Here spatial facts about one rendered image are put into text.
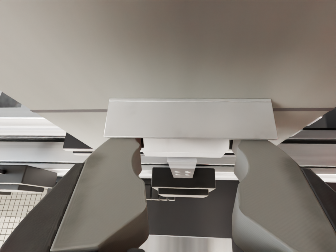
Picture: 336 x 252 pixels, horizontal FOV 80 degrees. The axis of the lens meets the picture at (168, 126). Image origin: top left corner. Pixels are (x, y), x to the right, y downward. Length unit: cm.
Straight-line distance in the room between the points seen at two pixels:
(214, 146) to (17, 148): 50
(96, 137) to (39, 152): 39
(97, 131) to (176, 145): 7
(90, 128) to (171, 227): 59
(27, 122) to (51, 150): 28
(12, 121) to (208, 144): 22
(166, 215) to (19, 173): 43
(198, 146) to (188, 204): 54
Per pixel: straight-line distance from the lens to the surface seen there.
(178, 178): 39
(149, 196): 60
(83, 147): 24
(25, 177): 51
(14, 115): 28
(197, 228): 72
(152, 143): 18
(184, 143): 18
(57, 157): 54
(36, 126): 30
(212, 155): 22
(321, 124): 75
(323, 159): 53
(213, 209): 72
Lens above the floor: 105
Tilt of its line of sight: 22 degrees down
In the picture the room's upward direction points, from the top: 178 degrees counter-clockwise
